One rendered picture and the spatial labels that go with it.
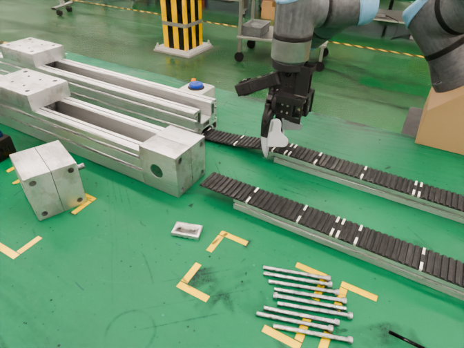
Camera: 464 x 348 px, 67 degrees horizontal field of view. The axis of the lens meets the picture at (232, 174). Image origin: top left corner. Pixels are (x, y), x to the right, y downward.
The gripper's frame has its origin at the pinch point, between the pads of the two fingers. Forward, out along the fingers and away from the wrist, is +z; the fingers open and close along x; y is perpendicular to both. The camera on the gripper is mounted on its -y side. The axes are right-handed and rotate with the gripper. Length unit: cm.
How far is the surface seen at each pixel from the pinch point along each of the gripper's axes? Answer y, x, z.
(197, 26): -210, 273, 55
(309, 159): 9.9, -1.3, 0.1
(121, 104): -42.2, -4.9, -1.4
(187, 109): -20.7, -4.1, -5.1
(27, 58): -78, -5, -8
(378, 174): 24.1, 0.6, 0.0
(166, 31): -236, 250, 60
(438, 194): 35.7, 0.3, 0.3
